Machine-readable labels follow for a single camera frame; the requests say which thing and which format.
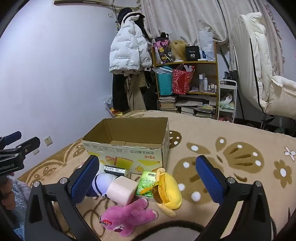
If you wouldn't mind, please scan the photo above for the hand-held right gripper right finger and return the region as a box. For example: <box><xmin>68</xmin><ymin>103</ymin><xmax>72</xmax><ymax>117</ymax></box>
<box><xmin>195</xmin><ymin>155</ymin><xmax>273</xmax><ymax>241</ymax></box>

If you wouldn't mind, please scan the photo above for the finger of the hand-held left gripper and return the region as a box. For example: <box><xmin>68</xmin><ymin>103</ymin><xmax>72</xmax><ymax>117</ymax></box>
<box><xmin>0</xmin><ymin>131</ymin><xmax>22</xmax><ymax>149</ymax></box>
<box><xmin>14</xmin><ymin>137</ymin><xmax>41</xmax><ymax>156</ymax></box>

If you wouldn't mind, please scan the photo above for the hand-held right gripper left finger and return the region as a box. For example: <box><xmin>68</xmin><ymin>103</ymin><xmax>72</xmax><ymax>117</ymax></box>
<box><xmin>24</xmin><ymin>155</ymin><xmax>102</xmax><ymax>241</ymax></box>

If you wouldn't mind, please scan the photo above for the white plush doll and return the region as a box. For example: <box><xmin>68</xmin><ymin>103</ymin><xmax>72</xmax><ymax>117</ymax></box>
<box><xmin>91</xmin><ymin>173</ymin><xmax>118</xmax><ymax>200</ymax></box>

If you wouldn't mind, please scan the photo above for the pale pink plush cube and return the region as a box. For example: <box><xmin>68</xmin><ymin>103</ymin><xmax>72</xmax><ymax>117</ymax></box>
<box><xmin>107</xmin><ymin>176</ymin><xmax>139</xmax><ymax>206</ymax></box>

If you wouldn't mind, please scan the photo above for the yellow plush toy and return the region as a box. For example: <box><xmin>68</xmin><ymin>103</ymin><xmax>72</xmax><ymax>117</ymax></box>
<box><xmin>153</xmin><ymin>168</ymin><xmax>183</xmax><ymax>218</ymax></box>

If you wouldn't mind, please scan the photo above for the pink plush bear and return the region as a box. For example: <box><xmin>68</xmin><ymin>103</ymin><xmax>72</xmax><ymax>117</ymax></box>
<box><xmin>99</xmin><ymin>198</ymin><xmax>159</xmax><ymax>237</ymax></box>

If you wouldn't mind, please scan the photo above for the cardboard box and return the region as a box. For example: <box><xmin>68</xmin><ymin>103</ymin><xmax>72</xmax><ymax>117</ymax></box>
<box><xmin>82</xmin><ymin>117</ymin><xmax>170</xmax><ymax>179</ymax></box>

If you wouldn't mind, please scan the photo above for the person's left forearm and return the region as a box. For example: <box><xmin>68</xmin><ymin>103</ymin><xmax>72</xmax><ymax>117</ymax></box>
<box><xmin>8</xmin><ymin>176</ymin><xmax>31</xmax><ymax>240</ymax></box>

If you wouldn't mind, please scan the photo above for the person's left hand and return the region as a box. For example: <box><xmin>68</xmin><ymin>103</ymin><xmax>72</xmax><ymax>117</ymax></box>
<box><xmin>0</xmin><ymin>179</ymin><xmax>15</xmax><ymax>207</ymax></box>

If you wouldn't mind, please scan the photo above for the black packet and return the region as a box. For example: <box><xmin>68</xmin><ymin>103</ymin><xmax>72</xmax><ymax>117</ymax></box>
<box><xmin>104</xmin><ymin>165</ymin><xmax>131</xmax><ymax>179</ymax></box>

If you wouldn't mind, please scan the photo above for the green tissue packet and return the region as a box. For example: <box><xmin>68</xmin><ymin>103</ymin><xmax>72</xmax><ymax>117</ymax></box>
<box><xmin>135</xmin><ymin>171</ymin><xmax>160</xmax><ymax>202</ymax></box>

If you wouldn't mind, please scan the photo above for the pile of magazines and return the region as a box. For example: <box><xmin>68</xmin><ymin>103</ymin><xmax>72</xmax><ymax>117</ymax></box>
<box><xmin>178</xmin><ymin>101</ymin><xmax>216</xmax><ymax>118</ymax></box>

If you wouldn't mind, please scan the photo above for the gold red packaging pile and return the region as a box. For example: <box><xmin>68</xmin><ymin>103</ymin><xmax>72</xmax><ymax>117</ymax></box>
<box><xmin>103</xmin><ymin>96</ymin><xmax>126</xmax><ymax>117</ymax></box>

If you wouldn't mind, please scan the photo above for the white green plush toy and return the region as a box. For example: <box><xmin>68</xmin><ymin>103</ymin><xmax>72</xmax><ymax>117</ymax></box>
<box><xmin>220</xmin><ymin>94</ymin><xmax>235</xmax><ymax>109</ymax></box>

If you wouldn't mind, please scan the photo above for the metal drying rack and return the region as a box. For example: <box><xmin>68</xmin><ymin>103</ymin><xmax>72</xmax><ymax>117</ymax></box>
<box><xmin>260</xmin><ymin>113</ymin><xmax>279</xmax><ymax>131</ymax></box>

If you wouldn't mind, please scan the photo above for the stack of books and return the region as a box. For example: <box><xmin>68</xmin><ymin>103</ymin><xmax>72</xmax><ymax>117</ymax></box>
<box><xmin>158</xmin><ymin>95</ymin><xmax>178</xmax><ymax>113</ymax></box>

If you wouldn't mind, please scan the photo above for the black hanging coat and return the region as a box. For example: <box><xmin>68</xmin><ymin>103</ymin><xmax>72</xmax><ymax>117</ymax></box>
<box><xmin>112</xmin><ymin>74</ymin><xmax>130</xmax><ymax>113</ymax></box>

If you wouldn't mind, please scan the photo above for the row of cosmetic bottles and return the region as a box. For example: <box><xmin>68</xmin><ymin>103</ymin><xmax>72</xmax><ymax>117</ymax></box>
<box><xmin>199</xmin><ymin>74</ymin><xmax>218</xmax><ymax>92</ymax></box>

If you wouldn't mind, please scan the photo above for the white trolley cart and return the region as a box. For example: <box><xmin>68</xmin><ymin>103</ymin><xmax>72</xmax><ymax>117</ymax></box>
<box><xmin>217</xmin><ymin>79</ymin><xmax>238</xmax><ymax>123</ymax></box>

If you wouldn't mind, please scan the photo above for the beige hanging coat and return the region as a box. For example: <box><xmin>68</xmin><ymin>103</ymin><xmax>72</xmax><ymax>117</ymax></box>
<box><xmin>124</xmin><ymin>74</ymin><xmax>147</xmax><ymax>112</ymax></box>

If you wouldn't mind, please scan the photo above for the red gift bag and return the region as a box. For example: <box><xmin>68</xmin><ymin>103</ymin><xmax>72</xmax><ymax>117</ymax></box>
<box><xmin>172</xmin><ymin>65</ymin><xmax>195</xmax><ymax>95</ymax></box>

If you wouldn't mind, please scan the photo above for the teal bag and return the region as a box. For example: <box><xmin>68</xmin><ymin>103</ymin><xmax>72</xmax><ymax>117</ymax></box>
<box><xmin>156</xmin><ymin>66</ymin><xmax>174</xmax><ymax>96</ymax></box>

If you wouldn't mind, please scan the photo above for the dark hanging garment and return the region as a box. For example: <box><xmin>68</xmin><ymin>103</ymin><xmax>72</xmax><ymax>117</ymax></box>
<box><xmin>143</xmin><ymin>67</ymin><xmax>160</xmax><ymax>109</ymax></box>

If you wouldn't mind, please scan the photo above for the wooden shelf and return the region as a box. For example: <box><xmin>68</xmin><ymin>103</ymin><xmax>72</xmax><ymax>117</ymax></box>
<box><xmin>151</xmin><ymin>42</ymin><xmax>219</xmax><ymax>120</ymax></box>

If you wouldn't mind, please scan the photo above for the white quilt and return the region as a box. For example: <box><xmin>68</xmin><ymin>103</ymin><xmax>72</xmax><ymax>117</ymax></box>
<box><xmin>231</xmin><ymin>12</ymin><xmax>296</xmax><ymax>116</ymax></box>

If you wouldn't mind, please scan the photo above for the black box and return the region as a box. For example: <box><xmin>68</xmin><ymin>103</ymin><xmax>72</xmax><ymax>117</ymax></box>
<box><xmin>185</xmin><ymin>46</ymin><xmax>200</xmax><ymax>62</ymax></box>

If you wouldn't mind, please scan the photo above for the blonde wig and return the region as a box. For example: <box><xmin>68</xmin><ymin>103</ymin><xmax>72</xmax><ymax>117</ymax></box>
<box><xmin>169</xmin><ymin>40</ymin><xmax>188</xmax><ymax>62</ymax></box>

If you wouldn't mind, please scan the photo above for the white plastic bag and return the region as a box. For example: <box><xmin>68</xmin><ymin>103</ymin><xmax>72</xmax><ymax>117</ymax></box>
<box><xmin>199</xmin><ymin>31</ymin><xmax>215</xmax><ymax>61</ymax></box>

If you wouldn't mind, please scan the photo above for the white puffer jacket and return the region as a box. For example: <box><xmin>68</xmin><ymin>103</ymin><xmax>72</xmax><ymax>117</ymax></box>
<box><xmin>109</xmin><ymin>11</ymin><xmax>153</xmax><ymax>75</ymax></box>

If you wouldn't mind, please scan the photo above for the pink black patterned bag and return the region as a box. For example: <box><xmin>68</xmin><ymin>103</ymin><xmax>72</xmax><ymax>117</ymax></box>
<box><xmin>153</xmin><ymin>34</ymin><xmax>174</xmax><ymax>64</ymax></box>

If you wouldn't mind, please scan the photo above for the pale floral curtain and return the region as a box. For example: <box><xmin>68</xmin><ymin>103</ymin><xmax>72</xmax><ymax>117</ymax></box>
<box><xmin>139</xmin><ymin>0</ymin><xmax>285</xmax><ymax>77</ymax></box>

